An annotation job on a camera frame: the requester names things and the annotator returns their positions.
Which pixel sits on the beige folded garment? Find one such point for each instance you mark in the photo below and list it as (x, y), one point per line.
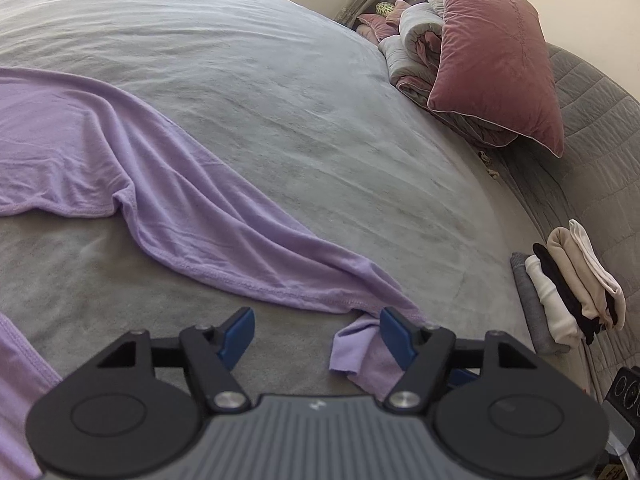
(570, 265)

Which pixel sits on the grey quilted headboard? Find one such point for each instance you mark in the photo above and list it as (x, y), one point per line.
(600, 160)

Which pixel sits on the black folded garment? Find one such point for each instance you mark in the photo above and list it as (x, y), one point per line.
(555, 275)

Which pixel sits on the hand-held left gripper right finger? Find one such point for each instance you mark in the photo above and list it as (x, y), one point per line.
(395, 332)

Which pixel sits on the grey bed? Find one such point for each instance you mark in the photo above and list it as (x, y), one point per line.
(250, 35)

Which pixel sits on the small beige tassel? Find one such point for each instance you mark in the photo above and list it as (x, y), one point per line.
(487, 157)

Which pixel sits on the small pink cushion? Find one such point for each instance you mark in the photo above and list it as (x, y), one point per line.
(372, 22)

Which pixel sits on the green patterned cloth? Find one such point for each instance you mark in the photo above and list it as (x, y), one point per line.
(385, 8)

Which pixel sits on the pink velvet pillow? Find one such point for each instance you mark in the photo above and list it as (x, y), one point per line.
(490, 60)

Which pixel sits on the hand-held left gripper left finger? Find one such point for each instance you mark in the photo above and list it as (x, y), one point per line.
(237, 335)

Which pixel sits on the white knit folded garment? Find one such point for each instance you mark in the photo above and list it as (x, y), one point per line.
(550, 305)

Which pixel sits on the white cushion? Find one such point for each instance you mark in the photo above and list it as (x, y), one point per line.
(432, 0)

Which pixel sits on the folded grey pink quilt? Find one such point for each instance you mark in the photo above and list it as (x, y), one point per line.
(410, 45)

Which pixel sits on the purple pants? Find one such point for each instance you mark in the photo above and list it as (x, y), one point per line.
(150, 160)

